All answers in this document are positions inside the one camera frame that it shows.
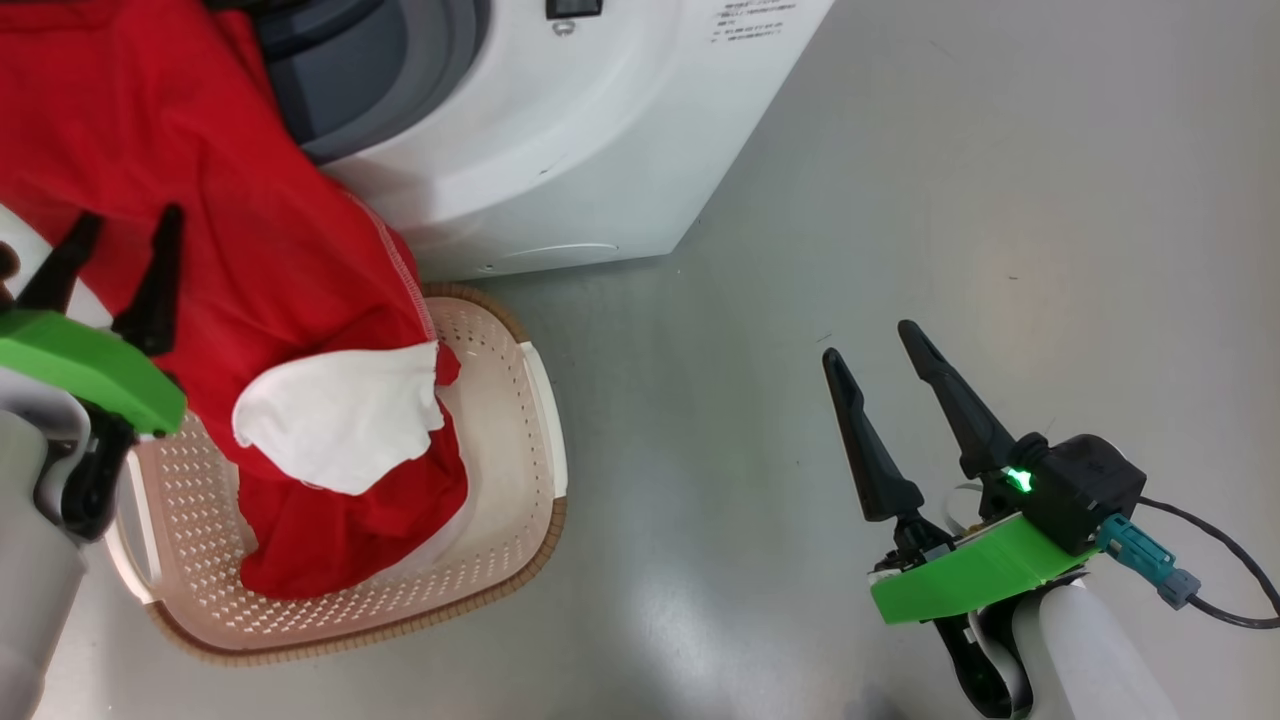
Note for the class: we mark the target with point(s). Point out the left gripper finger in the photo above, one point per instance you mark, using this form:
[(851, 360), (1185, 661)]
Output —
[(62, 265), (158, 290)]

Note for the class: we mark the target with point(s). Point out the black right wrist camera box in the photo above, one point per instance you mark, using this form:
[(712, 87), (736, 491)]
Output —
[(1085, 490)]

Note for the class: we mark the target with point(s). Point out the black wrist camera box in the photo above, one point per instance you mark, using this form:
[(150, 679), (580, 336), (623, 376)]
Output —
[(6, 265), (1085, 490)]

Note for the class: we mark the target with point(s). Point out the red and white garment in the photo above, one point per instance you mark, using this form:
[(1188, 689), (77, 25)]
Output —
[(250, 250)]

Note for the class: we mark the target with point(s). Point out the small printed text sticker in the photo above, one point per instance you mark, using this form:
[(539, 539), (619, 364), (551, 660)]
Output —
[(752, 20)]

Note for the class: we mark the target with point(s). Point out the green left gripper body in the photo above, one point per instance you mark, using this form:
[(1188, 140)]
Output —
[(90, 365)]

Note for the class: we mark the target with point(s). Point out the white front-load washing machine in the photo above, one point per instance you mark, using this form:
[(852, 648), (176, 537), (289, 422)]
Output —
[(560, 130)]

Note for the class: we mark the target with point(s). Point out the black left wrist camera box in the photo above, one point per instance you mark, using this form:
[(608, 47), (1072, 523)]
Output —
[(6, 265)]

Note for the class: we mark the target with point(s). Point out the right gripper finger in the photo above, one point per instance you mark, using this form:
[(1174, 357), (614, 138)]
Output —
[(880, 460), (965, 410)]

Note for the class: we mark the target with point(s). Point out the cream perforated laundry basket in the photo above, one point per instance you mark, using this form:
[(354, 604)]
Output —
[(500, 480)]

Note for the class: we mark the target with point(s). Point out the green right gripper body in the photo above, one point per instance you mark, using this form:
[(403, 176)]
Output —
[(980, 575)]

